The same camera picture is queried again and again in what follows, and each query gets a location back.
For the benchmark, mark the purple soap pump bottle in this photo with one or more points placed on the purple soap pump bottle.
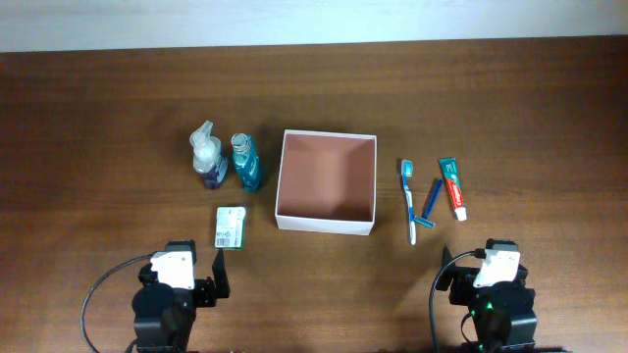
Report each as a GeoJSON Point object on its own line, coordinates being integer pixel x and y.
{"type": "Point", "coordinates": [209, 156]}

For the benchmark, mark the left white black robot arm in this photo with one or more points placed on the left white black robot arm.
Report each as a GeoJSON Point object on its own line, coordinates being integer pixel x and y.
{"type": "Point", "coordinates": [165, 307]}

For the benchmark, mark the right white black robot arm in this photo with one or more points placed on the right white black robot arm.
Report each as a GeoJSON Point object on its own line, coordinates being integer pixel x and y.
{"type": "Point", "coordinates": [504, 319]}

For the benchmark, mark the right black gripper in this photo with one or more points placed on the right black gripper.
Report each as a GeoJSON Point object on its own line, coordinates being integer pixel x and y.
{"type": "Point", "coordinates": [459, 287]}

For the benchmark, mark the green white soap box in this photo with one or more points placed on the green white soap box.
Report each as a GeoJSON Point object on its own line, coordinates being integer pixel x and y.
{"type": "Point", "coordinates": [230, 228]}

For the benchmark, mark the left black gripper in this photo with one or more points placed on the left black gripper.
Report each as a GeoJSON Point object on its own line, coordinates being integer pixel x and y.
{"type": "Point", "coordinates": [207, 289]}

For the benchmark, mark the white open cardboard box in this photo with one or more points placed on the white open cardboard box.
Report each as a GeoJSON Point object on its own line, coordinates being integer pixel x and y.
{"type": "Point", "coordinates": [327, 182]}

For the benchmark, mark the blue disposable razor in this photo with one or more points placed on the blue disposable razor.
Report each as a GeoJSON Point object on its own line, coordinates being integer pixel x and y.
{"type": "Point", "coordinates": [424, 220]}

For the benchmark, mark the red green toothpaste tube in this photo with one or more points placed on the red green toothpaste tube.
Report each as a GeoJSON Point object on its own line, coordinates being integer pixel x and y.
{"type": "Point", "coordinates": [452, 181]}

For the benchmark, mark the teal mouthwash bottle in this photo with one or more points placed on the teal mouthwash bottle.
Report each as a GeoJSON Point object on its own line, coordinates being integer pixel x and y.
{"type": "Point", "coordinates": [247, 162]}

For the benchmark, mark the blue white toothbrush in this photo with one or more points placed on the blue white toothbrush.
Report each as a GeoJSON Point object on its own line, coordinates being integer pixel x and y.
{"type": "Point", "coordinates": [406, 170]}

